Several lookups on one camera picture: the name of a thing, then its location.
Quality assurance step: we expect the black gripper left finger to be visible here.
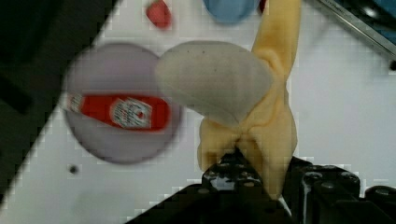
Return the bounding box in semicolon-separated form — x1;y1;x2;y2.
125;149;293;224

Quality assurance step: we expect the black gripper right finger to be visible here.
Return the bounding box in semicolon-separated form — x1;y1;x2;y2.
284;158;396;224

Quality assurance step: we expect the plush peeled banana toy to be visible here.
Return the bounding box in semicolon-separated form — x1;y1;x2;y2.
155;0;302;200

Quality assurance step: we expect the black and silver toaster oven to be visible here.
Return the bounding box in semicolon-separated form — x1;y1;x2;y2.
313;0;396;73

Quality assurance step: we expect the red plush strawberry near oven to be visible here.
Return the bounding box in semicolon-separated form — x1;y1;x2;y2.
259;0;267;14

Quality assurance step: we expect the plush red ketchup bottle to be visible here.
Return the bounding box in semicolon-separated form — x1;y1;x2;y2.
63;93;171;132

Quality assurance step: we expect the grey round plate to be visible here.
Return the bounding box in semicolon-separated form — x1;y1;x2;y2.
61;43;183;164

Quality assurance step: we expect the blue bowl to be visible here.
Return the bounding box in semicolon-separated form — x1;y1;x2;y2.
203;0;261;24

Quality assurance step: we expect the pink-red plush strawberry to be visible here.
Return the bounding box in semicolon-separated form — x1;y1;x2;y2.
146;0;172;30

